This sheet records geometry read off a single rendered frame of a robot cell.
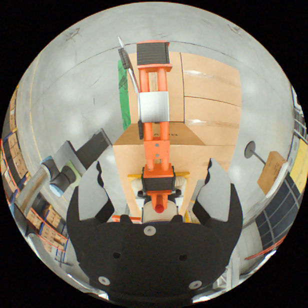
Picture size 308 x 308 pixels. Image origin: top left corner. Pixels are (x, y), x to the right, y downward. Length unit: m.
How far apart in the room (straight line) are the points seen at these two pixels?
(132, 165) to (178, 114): 0.51
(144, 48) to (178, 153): 0.39
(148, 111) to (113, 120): 1.23
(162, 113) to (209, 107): 0.68
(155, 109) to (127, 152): 0.26
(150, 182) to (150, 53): 0.34
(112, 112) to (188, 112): 0.97
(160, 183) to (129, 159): 0.20
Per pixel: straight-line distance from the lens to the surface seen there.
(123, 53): 0.27
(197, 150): 0.46
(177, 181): 0.42
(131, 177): 0.49
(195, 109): 0.84
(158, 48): 0.26
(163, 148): 0.26
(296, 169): 7.34
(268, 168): 1.89
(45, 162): 0.92
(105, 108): 1.48
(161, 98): 0.23
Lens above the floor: 1.33
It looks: 60 degrees down
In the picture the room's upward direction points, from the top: 179 degrees counter-clockwise
